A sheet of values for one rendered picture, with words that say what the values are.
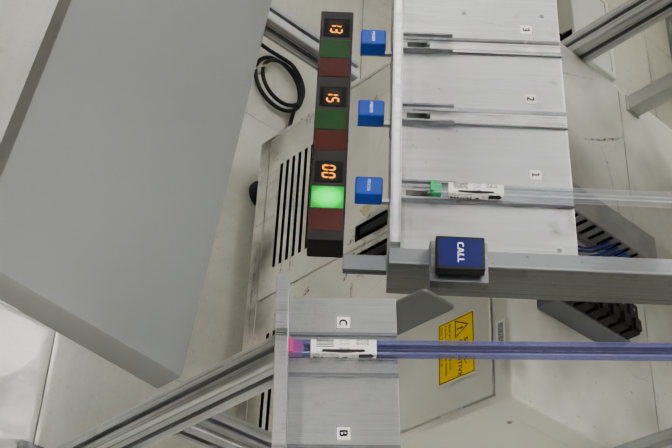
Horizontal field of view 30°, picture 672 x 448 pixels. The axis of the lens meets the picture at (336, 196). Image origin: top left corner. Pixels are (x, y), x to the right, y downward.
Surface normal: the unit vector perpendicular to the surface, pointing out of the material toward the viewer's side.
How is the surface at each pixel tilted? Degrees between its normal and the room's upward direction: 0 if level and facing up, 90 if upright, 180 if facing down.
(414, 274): 90
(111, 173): 0
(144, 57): 0
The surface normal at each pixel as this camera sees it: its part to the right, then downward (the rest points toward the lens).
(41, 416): 0.69, -0.40
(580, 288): -0.04, 0.81
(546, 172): 0.01, -0.58
